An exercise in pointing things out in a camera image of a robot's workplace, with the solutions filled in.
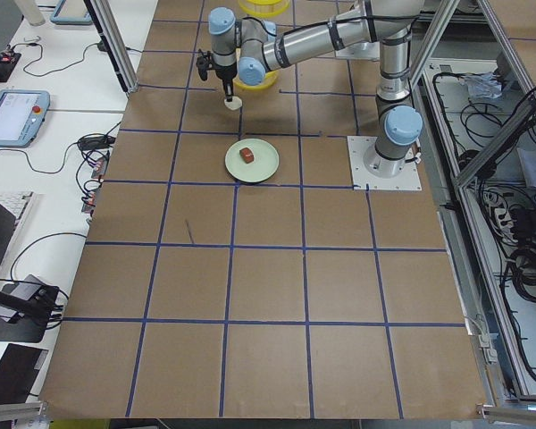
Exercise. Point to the white computer keyboard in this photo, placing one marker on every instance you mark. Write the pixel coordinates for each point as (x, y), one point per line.
(18, 203)

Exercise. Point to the aluminium frame post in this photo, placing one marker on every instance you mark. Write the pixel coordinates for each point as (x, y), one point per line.
(102, 16)

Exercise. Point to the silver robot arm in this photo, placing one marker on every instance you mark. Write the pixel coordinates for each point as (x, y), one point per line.
(248, 48)

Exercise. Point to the blue teach pendant tablet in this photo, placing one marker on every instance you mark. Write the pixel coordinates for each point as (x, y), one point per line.
(22, 113)

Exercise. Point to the red brown bun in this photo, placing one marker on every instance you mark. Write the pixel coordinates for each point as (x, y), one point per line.
(246, 154)

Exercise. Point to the pale green round plate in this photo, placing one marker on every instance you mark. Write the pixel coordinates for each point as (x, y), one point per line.
(267, 161)

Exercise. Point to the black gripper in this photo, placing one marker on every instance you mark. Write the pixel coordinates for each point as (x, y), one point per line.
(225, 73)

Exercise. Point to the yellow bamboo steamer base layer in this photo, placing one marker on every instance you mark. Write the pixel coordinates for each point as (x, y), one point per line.
(264, 8)

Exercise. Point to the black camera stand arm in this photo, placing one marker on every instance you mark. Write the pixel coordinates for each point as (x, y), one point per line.
(38, 308)

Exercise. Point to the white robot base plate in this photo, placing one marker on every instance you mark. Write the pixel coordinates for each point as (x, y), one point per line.
(369, 171)

